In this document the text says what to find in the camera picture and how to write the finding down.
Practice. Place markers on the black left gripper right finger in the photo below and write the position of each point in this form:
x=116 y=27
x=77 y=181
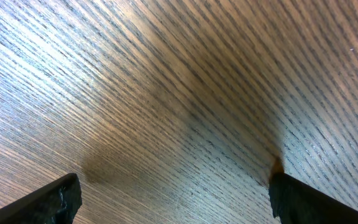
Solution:
x=294 y=202

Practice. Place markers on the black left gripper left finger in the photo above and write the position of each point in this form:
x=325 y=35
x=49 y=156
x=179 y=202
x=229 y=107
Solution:
x=56 y=202

